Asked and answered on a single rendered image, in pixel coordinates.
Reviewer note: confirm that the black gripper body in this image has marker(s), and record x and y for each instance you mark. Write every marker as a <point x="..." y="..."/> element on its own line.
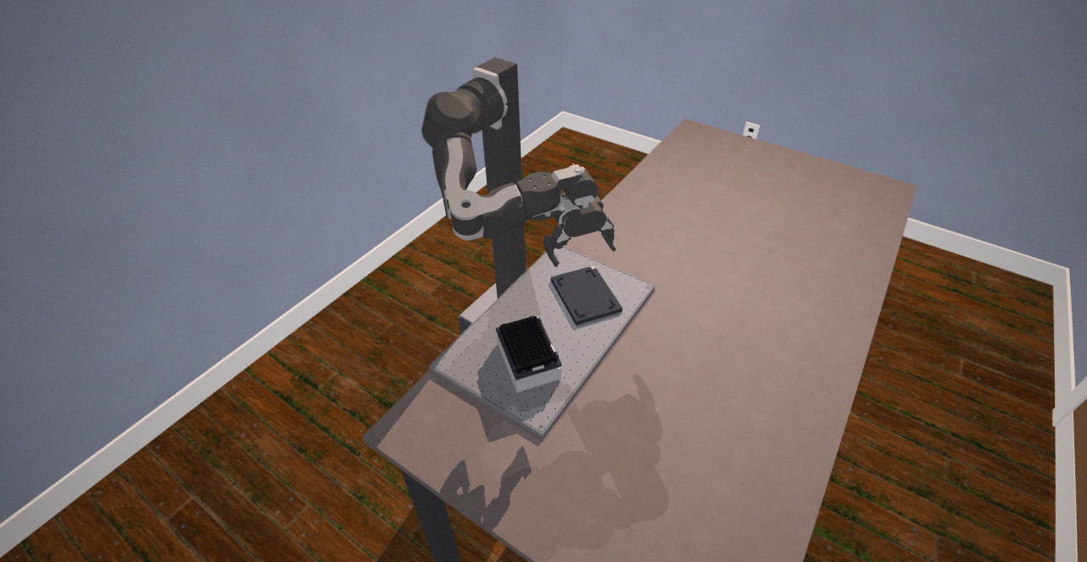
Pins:
<point x="579" y="221"/>

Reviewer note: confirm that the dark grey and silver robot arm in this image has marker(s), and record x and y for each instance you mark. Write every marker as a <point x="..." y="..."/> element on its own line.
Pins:
<point x="482" y="101"/>

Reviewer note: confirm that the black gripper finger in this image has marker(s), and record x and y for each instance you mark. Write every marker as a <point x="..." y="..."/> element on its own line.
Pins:
<point x="607" y="233"/>
<point x="557" y="240"/>

